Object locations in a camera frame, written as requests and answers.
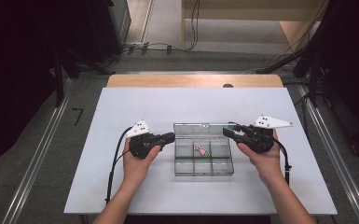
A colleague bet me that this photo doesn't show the white board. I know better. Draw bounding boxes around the white board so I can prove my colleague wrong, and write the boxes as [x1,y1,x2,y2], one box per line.
[63,87,338,217]

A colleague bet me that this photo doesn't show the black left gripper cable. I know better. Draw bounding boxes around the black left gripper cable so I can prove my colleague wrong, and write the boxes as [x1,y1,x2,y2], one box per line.
[104,125,134,205]

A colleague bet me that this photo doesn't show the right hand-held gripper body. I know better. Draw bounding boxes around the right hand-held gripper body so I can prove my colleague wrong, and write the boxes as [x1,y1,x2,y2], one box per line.
[241,115,294,154]

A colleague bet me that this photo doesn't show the small pink green sticker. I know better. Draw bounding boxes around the small pink green sticker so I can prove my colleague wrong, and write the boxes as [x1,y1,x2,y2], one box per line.
[193,143,211,158]

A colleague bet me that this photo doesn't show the metal floor rail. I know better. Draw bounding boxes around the metal floor rail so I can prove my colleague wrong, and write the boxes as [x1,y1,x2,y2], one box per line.
[1,77,73,224]
[295,83,359,224]

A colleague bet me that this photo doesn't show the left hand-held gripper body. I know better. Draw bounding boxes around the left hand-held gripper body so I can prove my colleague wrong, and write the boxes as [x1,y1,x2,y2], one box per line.
[124,119,162,160]

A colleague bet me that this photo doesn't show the light wooden shelf unit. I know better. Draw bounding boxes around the light wooden shelf unit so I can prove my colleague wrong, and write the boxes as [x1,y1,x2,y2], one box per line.
[180,0,329,54]

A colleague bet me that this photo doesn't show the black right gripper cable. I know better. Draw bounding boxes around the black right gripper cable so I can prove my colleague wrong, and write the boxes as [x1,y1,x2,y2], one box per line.
[272,138,293,187]

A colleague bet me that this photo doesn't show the person's right hand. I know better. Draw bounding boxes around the person's right hand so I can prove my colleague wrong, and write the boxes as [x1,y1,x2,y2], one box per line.
[237,129,283,186]

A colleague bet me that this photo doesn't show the dark cabinet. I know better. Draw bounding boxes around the dark cabinet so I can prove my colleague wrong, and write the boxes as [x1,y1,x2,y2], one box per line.
[85,0,132,63]

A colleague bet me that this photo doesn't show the wooden table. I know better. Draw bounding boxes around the wooden table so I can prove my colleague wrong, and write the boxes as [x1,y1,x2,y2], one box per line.
[106,73,284,89]

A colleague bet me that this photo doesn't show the clear plastic compartment box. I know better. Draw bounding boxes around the clear plastic compartment box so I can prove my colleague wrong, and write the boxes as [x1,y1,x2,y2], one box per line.
[173,121,235,177]

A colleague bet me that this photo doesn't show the black metal stand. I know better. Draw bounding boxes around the black metal stand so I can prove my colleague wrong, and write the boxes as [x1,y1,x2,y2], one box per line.
[52,46,116,108]
[293,40,330,108]

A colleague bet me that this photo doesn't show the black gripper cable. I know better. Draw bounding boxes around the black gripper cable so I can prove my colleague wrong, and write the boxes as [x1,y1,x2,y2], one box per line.
[104,125,134,205]
[272,138,293,187]

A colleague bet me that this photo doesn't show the hanging black cable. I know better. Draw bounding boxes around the hanging black cable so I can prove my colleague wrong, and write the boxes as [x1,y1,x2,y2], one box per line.
[187,0,200,51]

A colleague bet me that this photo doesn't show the floor cables with plugs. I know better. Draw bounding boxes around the floor cables with plugs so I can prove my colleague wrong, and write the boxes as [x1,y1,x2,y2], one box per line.
[104,41,194,68]

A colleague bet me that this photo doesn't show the person's left hand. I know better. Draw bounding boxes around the person's left hand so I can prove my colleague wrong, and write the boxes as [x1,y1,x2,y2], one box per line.
[122,138,162,188]

